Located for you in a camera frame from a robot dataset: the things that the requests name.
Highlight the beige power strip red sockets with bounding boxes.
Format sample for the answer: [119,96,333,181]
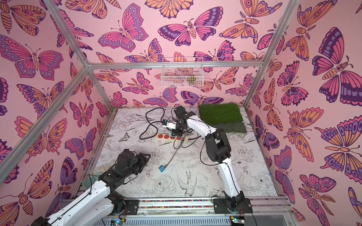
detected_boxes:
[154,133,182,142]

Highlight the black usb cable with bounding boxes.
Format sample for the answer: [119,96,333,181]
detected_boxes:
[164,132,201,168]

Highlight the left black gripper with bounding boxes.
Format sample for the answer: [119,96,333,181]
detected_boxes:
[123,153,151,179]

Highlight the green artificial grass mat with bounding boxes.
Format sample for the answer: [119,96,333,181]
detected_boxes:
[199,103,247,134]

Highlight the aluminium rail front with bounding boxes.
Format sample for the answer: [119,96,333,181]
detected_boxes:
[104,196,294,218]

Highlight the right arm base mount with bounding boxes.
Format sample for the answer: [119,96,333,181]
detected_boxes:
[212,198,253,214]

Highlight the white vented cable duct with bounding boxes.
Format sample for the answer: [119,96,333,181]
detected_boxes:
[94,217,231,226]

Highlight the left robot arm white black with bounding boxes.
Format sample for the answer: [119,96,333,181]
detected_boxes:
[31,149,151,226]

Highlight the white wire basket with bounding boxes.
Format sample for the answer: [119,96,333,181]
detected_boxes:
[160,56,205,89]

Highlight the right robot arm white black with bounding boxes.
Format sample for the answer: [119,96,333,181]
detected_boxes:
[162,106,245,212]

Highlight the blue mp3 player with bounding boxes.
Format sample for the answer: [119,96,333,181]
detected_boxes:
[159,165,166,172]

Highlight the black power strip cord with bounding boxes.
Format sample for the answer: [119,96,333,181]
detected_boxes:
[139,107,206,141]

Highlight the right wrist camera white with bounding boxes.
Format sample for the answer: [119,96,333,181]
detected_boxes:
[162,120,176,130]

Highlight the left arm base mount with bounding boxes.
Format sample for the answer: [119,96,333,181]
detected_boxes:
[111,199,140,216]

